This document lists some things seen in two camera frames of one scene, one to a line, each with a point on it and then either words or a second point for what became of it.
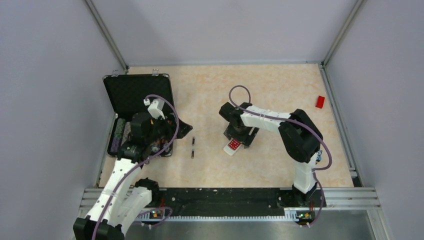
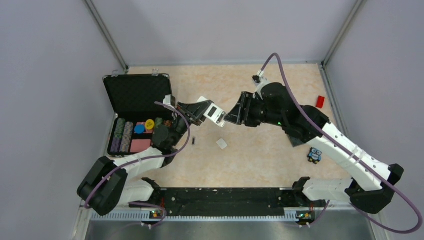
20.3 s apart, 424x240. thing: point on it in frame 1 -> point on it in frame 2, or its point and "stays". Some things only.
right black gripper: [246, 139] -> [242, 112]
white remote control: [232, 146] -> [215, 114]
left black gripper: [170, 128] -> [191, 109]
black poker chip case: [137, 93] stays
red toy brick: [320, 102] stays
